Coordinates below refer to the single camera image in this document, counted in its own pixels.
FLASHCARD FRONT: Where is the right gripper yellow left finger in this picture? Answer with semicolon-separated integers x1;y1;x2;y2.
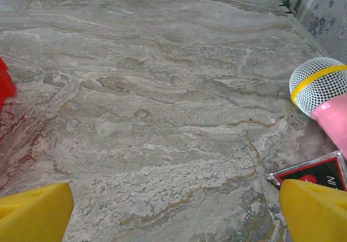
0;182;74;242

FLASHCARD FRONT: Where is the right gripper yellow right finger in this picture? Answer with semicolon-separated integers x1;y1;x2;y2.
279;179;347;242

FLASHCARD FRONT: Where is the red three-compartment plastic bin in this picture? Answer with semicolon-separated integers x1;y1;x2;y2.
0;57;17;110

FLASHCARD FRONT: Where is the small red triangle piece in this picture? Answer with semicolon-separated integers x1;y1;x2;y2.
266;150;347;193

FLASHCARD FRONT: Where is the pink toy microphone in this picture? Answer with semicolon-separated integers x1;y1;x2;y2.
288;57;347;161

